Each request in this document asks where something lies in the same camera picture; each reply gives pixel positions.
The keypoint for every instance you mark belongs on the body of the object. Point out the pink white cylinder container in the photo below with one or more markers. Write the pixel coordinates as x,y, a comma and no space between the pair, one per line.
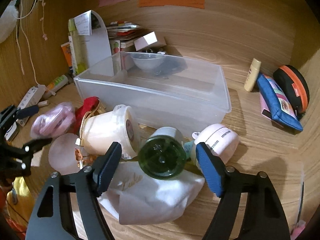
221,140

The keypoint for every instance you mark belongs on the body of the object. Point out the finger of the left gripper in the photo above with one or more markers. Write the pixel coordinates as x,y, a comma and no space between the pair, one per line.
16,162
12,113

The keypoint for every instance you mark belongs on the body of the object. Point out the white medicine box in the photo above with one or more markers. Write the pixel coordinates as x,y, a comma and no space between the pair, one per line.
32,97

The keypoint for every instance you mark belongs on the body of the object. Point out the frosted pink round container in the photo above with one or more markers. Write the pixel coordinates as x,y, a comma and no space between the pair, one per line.
61,154

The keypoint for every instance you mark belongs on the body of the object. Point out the clear plastic bowl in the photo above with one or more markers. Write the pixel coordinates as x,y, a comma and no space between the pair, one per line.
147,62

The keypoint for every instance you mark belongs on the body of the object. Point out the red gold fabric pouch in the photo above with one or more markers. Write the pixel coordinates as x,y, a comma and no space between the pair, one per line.
89,105

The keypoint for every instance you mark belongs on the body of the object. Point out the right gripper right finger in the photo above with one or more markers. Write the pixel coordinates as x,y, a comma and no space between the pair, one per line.
264,217

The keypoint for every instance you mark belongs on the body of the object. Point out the orange small book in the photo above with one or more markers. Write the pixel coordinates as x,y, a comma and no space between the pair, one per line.
67,53

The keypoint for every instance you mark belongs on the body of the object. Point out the stack of booklets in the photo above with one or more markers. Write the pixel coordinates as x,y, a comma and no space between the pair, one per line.
122,35

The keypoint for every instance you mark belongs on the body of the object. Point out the clear plastic storage bin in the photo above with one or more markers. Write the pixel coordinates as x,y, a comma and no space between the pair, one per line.
188,94

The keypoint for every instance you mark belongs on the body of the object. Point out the pink bagged item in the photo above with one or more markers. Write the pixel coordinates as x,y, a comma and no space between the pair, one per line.
54,122

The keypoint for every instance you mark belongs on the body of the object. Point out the small white pink box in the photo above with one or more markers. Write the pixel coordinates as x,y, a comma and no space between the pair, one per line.
150,40

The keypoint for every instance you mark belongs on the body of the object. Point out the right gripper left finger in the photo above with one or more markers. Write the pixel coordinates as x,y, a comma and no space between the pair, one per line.
52,215

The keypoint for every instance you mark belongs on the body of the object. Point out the white plastic tub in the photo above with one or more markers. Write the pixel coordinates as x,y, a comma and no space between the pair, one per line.
97,133

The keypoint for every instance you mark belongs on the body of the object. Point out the white paper bag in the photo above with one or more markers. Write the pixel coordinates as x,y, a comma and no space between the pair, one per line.
94,43

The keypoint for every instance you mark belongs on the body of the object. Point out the green glass bottle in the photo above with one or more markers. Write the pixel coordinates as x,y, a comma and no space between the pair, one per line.
162,157

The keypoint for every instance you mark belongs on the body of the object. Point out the cream lotion bottle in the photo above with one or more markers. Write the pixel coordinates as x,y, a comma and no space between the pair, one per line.
252,75

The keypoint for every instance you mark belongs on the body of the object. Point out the white cloth pouch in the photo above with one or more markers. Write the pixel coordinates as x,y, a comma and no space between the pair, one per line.
134,198

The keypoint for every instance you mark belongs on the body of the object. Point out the black orange round case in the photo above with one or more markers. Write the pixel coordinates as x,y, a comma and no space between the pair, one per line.
294,86

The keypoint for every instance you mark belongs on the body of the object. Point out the green white tube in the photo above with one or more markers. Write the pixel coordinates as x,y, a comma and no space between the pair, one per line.
54,86

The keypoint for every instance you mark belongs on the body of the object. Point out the blue pencil pouch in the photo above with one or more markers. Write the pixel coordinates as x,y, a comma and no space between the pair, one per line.
278,104

